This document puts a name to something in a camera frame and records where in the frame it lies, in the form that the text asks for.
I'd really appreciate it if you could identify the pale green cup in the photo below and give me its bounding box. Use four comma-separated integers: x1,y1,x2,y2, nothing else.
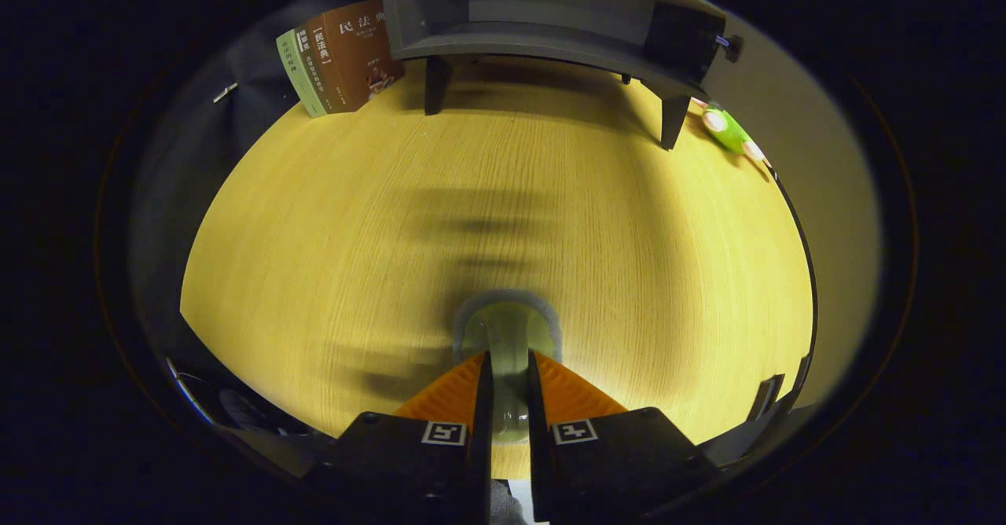
453,291,563,443

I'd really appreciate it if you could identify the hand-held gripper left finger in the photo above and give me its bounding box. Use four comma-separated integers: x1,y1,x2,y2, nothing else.
303,351,494,525

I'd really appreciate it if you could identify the green and pink plush toy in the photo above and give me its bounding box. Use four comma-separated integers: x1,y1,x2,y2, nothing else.
690,97,775,168

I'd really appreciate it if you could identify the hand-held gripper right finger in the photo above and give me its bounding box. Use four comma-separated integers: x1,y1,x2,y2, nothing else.
525,350,720,523

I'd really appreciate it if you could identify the grey cabinet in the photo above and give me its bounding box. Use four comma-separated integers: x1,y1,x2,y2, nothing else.
383,0,743,151

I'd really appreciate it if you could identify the thin brown book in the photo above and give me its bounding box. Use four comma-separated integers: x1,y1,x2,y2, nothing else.
295,27,340,116

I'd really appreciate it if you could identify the thick brown book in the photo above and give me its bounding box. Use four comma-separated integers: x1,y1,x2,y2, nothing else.
310,0,406,113

